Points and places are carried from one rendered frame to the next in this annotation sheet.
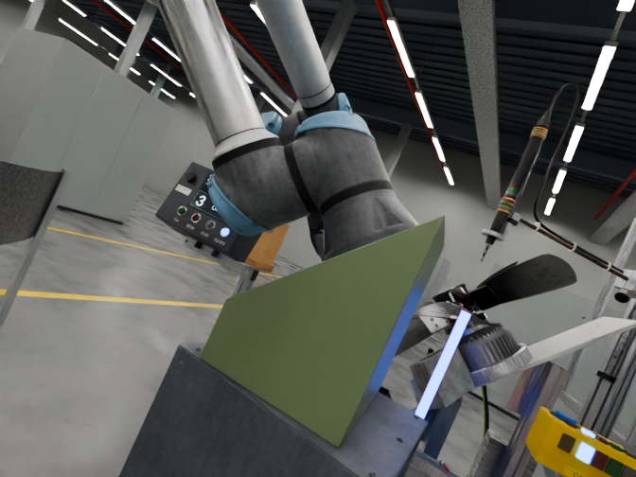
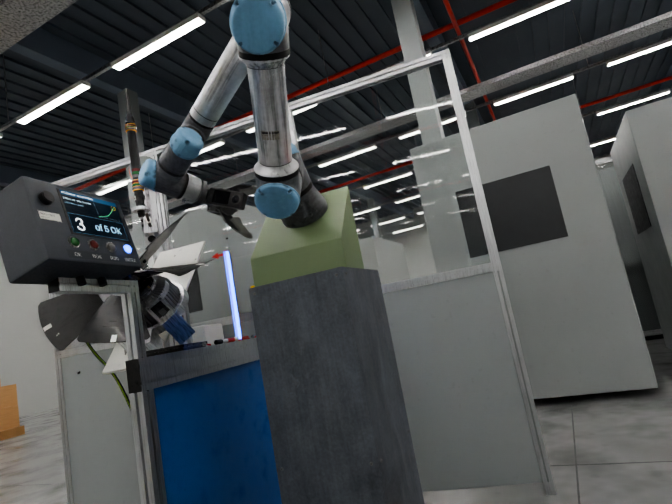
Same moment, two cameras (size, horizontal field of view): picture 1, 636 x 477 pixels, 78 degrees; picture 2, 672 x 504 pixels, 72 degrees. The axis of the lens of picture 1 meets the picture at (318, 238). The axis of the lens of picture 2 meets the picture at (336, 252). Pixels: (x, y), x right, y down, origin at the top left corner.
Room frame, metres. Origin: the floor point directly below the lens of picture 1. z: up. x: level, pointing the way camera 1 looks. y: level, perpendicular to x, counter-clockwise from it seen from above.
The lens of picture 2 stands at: (0.58, 1.33, 0.85)
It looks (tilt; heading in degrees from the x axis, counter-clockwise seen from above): 9 degrees up; 267
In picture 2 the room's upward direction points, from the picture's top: 11 degrees counter-clockwise
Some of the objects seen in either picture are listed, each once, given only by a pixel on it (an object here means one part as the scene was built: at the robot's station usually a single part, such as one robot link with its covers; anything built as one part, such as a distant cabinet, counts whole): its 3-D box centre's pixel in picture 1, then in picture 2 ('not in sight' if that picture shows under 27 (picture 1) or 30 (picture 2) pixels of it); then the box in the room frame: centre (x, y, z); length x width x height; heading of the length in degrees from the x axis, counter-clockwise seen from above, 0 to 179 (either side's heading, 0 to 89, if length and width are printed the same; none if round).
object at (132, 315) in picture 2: (237, 301); (133, 319); (1.05, 0.13, 0.96); 0.03 x 0.03 x 0.20; 71
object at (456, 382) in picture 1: (442, 375); (170, 320); (1.16, -0.50, 0.98); 0.20 x 0.16 x 0.20; 71
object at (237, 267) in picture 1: (220, 257); (97, 286); (1.08, 0.22, 1.04); 0.24 x 0.03 x 0.03; 71
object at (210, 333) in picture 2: not in sight; (201, 337); (1.20, -1.10, 0.91); 0.17 x 0.16 x 0.11; 71
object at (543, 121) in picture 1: (519, 177); (134, 162); (1.21, -0.49, 1.64); 0.04 x 0.04 x 0.46
